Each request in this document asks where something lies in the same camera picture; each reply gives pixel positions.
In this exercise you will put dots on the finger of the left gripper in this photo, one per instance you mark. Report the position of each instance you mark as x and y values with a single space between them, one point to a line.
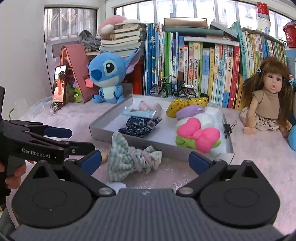
43 130
69 147

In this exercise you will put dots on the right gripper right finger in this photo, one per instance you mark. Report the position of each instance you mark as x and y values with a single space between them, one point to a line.
208 171

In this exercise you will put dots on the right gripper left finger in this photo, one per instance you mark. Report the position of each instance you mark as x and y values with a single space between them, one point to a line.
80 171

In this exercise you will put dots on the green striped fabric scrunchie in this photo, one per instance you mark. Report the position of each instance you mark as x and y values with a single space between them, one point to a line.
124 159

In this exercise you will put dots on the purple plush heart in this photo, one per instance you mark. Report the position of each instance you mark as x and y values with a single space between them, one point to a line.
189 111

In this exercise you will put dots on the gold sequin plush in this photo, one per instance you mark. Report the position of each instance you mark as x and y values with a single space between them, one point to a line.
179 104

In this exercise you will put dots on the white foam block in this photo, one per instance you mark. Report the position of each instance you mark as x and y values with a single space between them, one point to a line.
116 186

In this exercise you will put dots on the metal carabiner keyring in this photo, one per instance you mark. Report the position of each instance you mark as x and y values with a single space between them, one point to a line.
54 108

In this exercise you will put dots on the pink green plush bow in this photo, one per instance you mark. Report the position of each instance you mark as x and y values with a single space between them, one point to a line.
191 135

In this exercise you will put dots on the smartphone with video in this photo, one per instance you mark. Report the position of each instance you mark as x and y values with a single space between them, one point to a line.
59 94

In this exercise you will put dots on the black binder clip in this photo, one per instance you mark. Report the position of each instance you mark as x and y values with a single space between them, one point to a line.
228 128

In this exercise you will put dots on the white fluffy plush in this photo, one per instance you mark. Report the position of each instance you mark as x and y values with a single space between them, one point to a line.
207 121

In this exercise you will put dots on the shallow grey cardboard tray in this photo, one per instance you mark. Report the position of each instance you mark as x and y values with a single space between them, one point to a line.
162 137

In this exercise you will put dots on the pink wooden house model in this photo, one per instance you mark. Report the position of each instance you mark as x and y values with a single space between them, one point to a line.
79 87

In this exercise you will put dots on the dark blue patterned pouch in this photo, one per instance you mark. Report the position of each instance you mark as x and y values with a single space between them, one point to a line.
139 127

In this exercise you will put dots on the miniature black bicycle model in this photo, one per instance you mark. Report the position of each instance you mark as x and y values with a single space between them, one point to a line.
178 90

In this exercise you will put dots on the light blue plastic packet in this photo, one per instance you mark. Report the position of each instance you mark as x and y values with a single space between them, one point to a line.
141 113

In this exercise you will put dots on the pink folded cloth item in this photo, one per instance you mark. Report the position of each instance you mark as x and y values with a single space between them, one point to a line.
152 107

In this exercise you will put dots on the blue Stitch plush toy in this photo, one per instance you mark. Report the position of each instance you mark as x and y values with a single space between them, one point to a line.
107 71

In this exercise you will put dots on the blue round plush monster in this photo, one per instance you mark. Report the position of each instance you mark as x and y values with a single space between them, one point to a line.
292 134

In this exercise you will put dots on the brown haired baby doll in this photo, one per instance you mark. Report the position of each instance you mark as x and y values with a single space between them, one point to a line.
269 94

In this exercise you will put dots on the grey crumpled cloth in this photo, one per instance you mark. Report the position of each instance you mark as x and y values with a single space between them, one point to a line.
90 42

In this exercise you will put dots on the row of upright books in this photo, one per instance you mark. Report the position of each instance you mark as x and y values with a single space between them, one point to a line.
215 60

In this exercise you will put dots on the pink white plush cushion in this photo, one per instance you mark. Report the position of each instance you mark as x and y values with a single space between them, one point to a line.
107 26

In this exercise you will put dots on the stack of horizontal books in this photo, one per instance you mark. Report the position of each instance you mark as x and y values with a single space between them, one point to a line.
123 40

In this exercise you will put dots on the red white paper cups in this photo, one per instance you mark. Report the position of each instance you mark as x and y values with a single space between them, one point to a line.
262 17

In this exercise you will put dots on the red plastic basket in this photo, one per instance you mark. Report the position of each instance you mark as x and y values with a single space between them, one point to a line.
290 33

